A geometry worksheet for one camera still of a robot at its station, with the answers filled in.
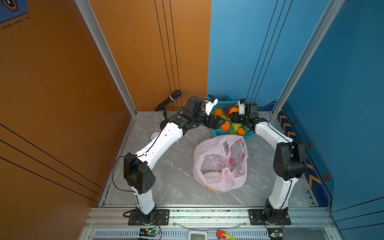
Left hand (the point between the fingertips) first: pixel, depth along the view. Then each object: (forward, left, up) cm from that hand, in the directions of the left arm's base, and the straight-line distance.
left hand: (219, 116), depth 76 cm
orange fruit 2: (+9, -18, -24) cm, 31 cm away
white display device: (-47, +10, -29) cm, 56 cm away
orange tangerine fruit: (+15, -9, -26) cm, 32 cm away
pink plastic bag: (-11, -3, -30) cm, 32 cm away
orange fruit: (+28, -5, -24) cm, 37 cm away
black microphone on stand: (+19, +24, -2) cm, 31 cm away
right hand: (+15, -12, -14) cm, 24 cm away
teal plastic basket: (+32, -10, -26) cm, 43 cm away
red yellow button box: (-47, -1, -30) cm, 55 cm away
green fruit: (+9, -13, -24) cm, 29 cm away
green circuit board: (-46, +33, -32) cm, 65 cm away
